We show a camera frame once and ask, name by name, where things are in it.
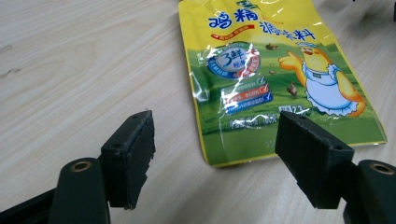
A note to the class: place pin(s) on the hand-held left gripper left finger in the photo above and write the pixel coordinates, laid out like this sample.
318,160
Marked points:
126,165

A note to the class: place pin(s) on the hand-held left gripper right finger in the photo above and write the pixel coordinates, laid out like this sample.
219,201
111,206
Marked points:
311,161

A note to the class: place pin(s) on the yellow green seasoning pouch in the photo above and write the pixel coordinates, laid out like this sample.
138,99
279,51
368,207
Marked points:
249,77

